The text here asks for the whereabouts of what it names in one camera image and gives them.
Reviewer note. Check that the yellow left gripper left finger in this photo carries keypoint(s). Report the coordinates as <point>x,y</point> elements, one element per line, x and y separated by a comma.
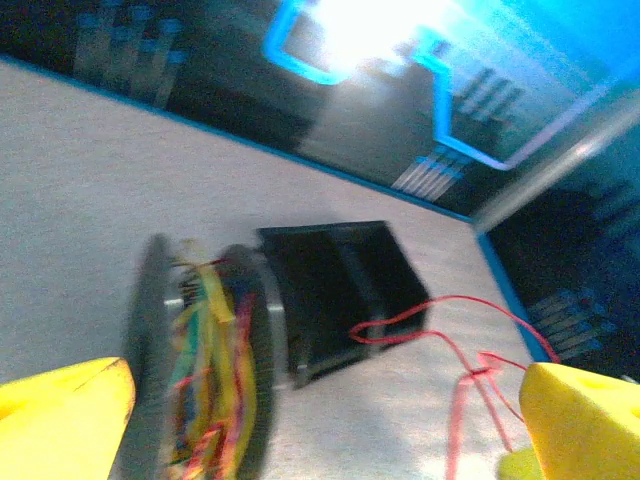
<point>60,425</point>

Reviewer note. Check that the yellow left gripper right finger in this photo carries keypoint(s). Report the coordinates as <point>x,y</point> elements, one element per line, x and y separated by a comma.
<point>585,430</point>

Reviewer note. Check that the aluminium frame post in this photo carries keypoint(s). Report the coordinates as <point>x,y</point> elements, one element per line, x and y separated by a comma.
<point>575,155</point>

